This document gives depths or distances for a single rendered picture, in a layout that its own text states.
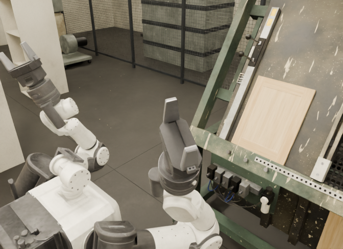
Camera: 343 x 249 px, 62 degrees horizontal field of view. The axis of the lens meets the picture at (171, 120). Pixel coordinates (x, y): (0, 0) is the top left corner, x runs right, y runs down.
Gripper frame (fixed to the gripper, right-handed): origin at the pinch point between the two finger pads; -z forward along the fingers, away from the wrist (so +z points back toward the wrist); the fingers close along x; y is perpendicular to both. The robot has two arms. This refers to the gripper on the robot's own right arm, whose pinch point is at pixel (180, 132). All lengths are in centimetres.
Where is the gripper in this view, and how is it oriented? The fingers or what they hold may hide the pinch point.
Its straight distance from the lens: 50.3
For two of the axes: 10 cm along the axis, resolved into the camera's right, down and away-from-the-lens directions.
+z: 0.1, 6.1, 7.9
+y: 9.6, -2.4, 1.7
